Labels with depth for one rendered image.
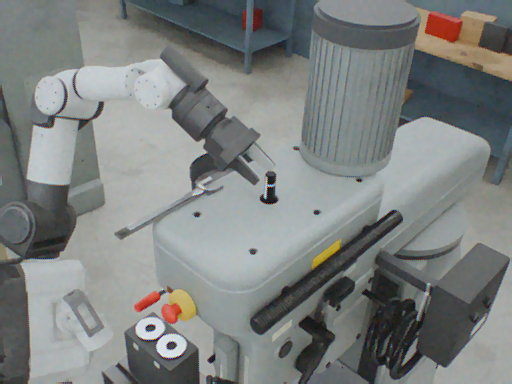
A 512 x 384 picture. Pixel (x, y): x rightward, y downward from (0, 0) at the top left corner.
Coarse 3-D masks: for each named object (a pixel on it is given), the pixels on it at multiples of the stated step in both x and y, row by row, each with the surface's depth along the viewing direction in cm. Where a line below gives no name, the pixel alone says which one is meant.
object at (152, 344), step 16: (144, 320) 188; (160, 320) 189; (128, 336) 185; (144, 336) 183; (160, 336) 184; (176, 336) 184; (128, 352) 191; (144, 352) 182; (160, 352) 179; (176, 352) 179; (192, 352) 181; (144, 368) 188; (160, 368) 179; (176, 368) 177; (192, 368) 185
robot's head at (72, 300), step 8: (64, 296) 121; (72, 296) 118; (80, 296) 117; (64, 304) 119; (72, 304) 116; (80, 304) 117; (88, 304) 118; (80, 320) 117; (96, 320) 119; (88, 328) 118; (96, 328) 119; (88, 336) 118
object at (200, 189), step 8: (200, 184) 117; (216, 184) 117; (192, 192) 115; (200, 192) 115; (208, 192) 115; (176, 200) 112; (184, 200) 112; (192, 200) 113; (160, 208) 110; (168, 208) 110; (176, 208) 111; (144, 216) 108; (152, 216) 108; (160, 216) 108; (136, 224) 106; (144, 224) 106; (120, 232) 104; (128, 232) 104
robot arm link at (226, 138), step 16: (208, 96) 110; (192, 112) 109; (208, 112) 109; (224, 112) 113; (192, 128) 110; (208, 128) 110; (224, 128) 110; (240, 128) 113; (208, 144) 110; (224, 144) 108; (240, 144) 110; (224, 160) 108
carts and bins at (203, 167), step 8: (200, 160) 361; (208, 160) 366; (248, 160) 368; (192, 168) 354; (200, 168) 364; (208, 168) 369; (216, 168) 372; (232, 168) 373; (192, 176) 356; (200, 176) 364; (208, 176) 365; (216, 176) 365; (192, 184) 344; (208, 184) 358
